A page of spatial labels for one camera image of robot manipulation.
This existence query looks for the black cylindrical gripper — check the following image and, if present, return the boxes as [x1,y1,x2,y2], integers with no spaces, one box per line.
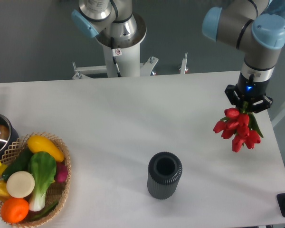
[225,73,273,113]

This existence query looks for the red tulip bouquet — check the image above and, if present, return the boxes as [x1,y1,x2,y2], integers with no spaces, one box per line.
[213,102,263,152]

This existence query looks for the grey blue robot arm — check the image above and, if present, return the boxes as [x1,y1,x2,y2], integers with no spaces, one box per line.
[202,0,285,113]

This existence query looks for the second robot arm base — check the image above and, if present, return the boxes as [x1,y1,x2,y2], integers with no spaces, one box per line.
[71,0,147,48]

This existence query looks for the dark grey ribbed vase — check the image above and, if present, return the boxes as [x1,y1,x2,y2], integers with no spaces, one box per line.
[147,152,182,200]

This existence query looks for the purple red radish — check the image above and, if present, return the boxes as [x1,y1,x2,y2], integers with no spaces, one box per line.
[54,162,68,183]

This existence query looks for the woven wicker basket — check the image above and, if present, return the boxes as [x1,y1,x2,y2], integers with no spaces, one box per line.
[0,132,71,228]

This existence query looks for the green bok choy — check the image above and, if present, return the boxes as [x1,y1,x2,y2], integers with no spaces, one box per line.
[29,152,57,212]

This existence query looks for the yellow squash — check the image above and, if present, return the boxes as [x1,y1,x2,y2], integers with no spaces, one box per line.
[27,135,65,162]

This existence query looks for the green chili pepper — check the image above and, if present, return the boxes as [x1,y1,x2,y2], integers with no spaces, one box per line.
[28,200,58,222]

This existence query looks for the dark green cucumber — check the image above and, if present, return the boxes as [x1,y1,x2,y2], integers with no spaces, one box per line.
[1,147,33,182]

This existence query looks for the cream round bun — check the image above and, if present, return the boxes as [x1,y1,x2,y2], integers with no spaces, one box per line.
[6,171,35,198]

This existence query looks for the orange fruit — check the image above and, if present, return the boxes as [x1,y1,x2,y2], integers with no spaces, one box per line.
[0,198,29,223]

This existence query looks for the yellow bell pepper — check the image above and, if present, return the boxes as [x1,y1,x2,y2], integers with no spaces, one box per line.
[0,180,11,202]

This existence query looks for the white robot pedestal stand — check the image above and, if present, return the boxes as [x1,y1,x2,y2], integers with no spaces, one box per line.
[72,44,159,79]

